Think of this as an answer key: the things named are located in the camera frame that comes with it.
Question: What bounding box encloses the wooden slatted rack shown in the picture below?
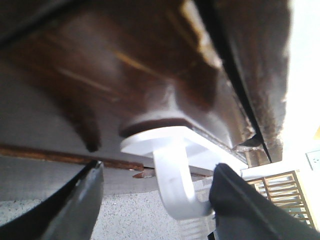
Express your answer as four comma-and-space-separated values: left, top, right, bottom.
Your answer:
246, 170, 318, 230

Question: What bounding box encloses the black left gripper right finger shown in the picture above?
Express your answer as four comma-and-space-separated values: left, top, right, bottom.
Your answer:
209, 163, 320, 240

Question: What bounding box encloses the dark wooden drawer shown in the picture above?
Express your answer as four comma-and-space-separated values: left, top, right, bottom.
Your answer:
0, 0, 292, 170

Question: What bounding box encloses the white drawer hook handle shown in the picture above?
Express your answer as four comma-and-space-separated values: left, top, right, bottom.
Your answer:
120, 126, 249, 220

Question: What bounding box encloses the white wall socket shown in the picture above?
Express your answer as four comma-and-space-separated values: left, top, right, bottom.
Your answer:
305, 150, 320, 171

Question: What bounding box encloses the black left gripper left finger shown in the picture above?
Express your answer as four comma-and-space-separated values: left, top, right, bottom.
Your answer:
0, 160, 104, 240

